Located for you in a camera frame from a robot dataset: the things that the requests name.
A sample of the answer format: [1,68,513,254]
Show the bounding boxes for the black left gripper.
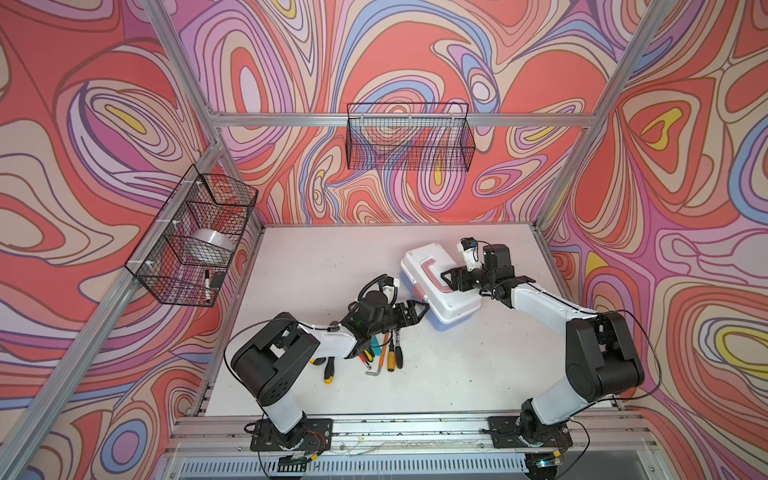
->
[366,301,430,340]

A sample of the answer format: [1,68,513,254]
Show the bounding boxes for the white and blue tool box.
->
[401,243,481,331]

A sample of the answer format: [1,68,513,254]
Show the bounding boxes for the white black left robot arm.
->
[228,291,430,436]

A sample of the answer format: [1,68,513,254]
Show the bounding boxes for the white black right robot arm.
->
[441,237,645,447]

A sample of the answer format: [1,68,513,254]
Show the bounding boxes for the teal utility knife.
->
[371,333,389,358]

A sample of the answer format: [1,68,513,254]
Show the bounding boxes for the silver tape roll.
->
[184,228,235,252]

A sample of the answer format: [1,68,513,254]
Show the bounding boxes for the orange handled screwdriver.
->
[387,333,396,372]

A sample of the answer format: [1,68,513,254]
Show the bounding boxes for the red handled screwdriver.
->
[358,354,372,371]

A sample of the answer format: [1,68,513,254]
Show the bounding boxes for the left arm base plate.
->
[244,418,333,454]

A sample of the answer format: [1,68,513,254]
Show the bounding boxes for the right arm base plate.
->
[481,413,573,450]

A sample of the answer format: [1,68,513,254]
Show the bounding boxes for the black wire basket back wall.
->
[345,100,476,172]

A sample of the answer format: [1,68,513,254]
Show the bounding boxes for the black wire basket wall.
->
[345,100,476,172]
[125,166,259,308]

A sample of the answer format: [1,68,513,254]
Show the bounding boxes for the aluminium front rail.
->
[166,409,661,457]

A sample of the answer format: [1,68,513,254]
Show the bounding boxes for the black wire basket left wall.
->
[125,166,259,308]

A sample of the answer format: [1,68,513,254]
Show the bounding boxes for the aluminium corner frame post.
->
[532,0,675,236]

